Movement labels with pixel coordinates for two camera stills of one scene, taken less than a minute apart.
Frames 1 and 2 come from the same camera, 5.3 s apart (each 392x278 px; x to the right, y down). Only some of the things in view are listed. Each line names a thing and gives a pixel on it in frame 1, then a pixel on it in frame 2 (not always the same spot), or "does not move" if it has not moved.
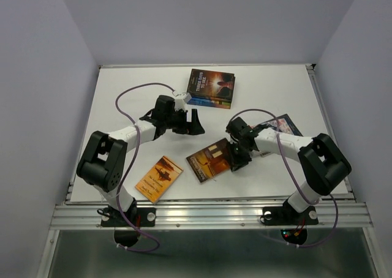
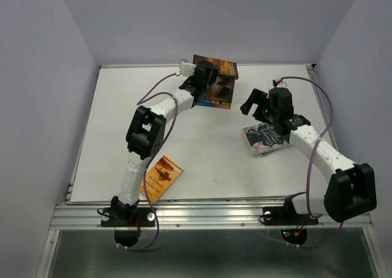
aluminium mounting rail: [211, 216] does not move
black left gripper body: [177, 120] → [212, 79]
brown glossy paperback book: [214, 158] → [225, 68]
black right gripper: [236, 162] → [256, 97]
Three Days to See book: [218, 85] does not move
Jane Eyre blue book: [211, 102] does not move
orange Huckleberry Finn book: [158, 181] does not move
